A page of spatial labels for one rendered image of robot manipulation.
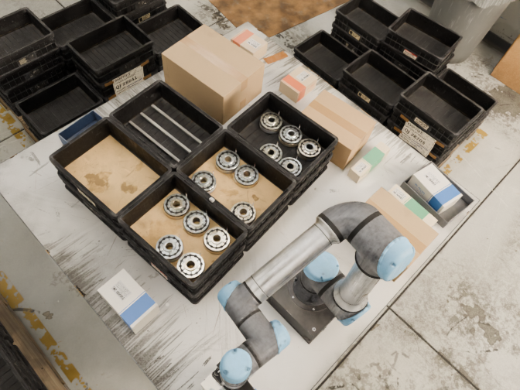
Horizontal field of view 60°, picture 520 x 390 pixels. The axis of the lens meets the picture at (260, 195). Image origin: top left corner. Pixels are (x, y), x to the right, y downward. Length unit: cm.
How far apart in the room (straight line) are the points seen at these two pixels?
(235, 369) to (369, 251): 44
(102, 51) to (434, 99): 201
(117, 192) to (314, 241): 98
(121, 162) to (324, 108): 96
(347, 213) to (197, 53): 134
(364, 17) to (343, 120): 151
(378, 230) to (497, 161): 246
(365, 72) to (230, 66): 117
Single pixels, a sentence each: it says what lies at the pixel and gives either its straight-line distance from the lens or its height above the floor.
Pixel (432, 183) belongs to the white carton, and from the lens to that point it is 219.
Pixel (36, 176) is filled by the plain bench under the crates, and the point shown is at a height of 70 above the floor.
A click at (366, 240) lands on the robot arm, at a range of 119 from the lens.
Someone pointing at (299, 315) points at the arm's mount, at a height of 80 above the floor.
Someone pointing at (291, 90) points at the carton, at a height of 76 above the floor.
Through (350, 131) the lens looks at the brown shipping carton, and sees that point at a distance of 213.
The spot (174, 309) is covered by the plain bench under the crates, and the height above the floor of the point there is 70.
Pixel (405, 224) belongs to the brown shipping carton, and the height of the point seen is 86.
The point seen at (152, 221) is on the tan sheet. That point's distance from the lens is 184.
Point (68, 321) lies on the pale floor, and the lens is 265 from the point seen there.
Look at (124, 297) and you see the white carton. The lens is 178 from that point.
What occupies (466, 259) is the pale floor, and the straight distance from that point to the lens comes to 306.
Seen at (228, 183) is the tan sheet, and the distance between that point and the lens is 191.
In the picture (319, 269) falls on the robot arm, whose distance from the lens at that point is 156.
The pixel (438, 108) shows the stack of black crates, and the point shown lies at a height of 49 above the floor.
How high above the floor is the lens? 246
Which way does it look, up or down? 59 degrees down
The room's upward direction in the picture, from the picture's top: 10 degrees clockwise
